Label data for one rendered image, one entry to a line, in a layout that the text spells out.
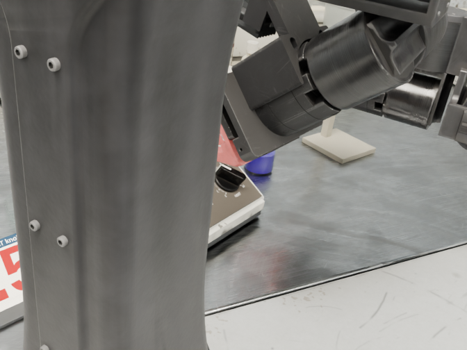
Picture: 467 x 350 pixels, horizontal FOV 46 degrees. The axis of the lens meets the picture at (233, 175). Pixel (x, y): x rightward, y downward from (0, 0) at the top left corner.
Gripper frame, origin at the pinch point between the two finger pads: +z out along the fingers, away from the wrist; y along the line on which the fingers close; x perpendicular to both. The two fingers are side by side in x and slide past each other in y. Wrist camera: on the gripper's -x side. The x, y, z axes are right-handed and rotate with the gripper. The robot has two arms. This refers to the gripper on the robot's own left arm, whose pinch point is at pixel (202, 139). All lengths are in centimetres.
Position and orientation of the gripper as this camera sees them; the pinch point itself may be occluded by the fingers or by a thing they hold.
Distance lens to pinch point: 49.2
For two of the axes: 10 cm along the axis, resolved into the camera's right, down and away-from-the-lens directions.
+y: -6.1, 3.2, -7.2
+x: 4.2, 9.1, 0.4
